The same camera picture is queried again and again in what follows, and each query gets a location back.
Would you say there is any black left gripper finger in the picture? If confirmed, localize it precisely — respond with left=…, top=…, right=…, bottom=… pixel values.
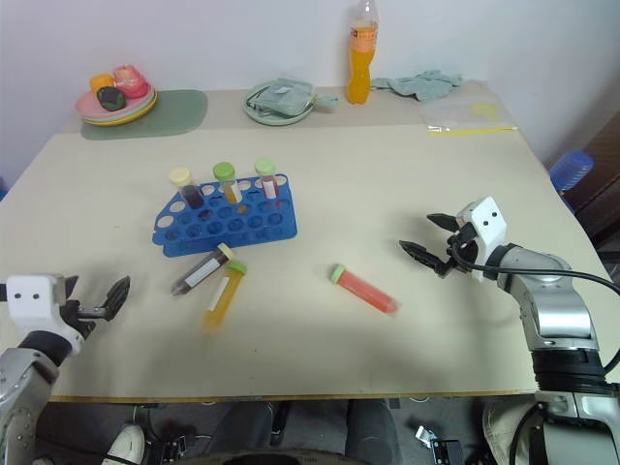
left=94, top=275, right=132, bottom=322
left=61, top=275, right=80, bottom=306

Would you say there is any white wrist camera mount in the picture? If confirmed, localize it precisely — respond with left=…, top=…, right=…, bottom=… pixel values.
left=454, top=196, right=510, bottom=283
left=5, top=273, right=84, bottom=357

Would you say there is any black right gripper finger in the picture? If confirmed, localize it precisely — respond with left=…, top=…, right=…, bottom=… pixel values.
left=398, top=239, right=450, bottom=279
left=425, top=211, right=462, bottom=235

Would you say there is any white rounded shape under table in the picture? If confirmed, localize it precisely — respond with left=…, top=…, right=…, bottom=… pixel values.
left=103, top=420, right=147, bottom=465

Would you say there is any pink round plate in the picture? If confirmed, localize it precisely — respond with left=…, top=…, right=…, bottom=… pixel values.
left=74, top=85, right=157, bottom=122

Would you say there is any dark rounded shape under table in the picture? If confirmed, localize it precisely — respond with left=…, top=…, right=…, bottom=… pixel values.
left=212, top=399, right=404, bottom=465

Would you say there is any orange liquid tube green cap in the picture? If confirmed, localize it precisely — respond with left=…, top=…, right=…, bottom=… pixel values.
left=212, top=162, right=242, bottom=205
left=201, top=260, right=249, bottom=336

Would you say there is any green placemat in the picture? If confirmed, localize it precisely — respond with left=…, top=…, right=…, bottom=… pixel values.
left=79, top=88, right=209, bottom=142

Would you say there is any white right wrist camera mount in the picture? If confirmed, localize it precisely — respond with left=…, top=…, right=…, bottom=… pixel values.
left=454, top=196, right=510, bottom=283

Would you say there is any brown wooden cabinet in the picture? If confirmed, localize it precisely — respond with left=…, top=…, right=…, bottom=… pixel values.
left=563, top=115, right=620, bottom=265

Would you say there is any pale green round plate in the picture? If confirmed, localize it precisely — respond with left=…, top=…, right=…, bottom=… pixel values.
left=242, top=80, right=318, bottom=128

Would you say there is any green plate with cloth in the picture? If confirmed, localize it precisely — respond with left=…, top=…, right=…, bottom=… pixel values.
left=246, top=77, right=341, bottom=118

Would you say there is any orange soda plastic bottle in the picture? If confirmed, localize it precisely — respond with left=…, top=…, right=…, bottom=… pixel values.
left=345, top=0, right=381, bottom=106

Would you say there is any blue plastic test tube rack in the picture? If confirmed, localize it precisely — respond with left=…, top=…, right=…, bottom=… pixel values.
left=152, top=173, right=298, bottom=259

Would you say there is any clear plastic zip bag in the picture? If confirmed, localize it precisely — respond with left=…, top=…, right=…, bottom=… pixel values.
left=419, top=99, right=520, bottom=139

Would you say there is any crumpled green cloth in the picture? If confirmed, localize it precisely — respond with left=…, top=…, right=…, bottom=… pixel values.
left=371, top=70, right=464, bottom=104

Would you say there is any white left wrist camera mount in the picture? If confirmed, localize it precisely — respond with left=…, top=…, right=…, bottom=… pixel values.
left=5, top=273, right=84, bottom=357

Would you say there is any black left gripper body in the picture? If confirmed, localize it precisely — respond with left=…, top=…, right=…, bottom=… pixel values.
left=60, top=298, right=101, bottom=341

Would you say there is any dark green toy food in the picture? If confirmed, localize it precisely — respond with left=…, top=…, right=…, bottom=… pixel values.
left=95, top=86, right=128, bottom=111

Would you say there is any pink toy food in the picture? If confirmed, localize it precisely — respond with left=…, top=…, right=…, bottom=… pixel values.
left=111, top=64, right=148, bottom=100

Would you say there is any yellow round plate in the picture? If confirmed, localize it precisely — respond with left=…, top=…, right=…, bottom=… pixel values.
left=79, top=90, right=160, bottom=128

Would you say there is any pink liquid tube green cap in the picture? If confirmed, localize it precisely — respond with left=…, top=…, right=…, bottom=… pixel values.
left=328, top=263, right=403, bottom=318
left=254, top=158, right=282, bottom=202

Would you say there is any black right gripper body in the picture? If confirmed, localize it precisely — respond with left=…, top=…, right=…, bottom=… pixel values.
left=437, top=222, right=480, bottom=279

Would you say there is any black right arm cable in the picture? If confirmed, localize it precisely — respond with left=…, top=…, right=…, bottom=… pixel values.
left=446, top=235, right=620, bottom=297

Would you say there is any blue plastic stool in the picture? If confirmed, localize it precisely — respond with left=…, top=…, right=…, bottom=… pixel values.
left=548, top=150, right=596, bottom=197

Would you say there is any orange toy food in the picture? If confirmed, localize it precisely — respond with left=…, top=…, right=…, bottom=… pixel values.
left=88, top=72, right=116, bottom=94

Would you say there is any dark liquid tube cream cap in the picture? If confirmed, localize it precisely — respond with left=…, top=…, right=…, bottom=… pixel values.
left=170, top=242, right=237, bottom=297
left=169, top=167, right=205, bottom=211

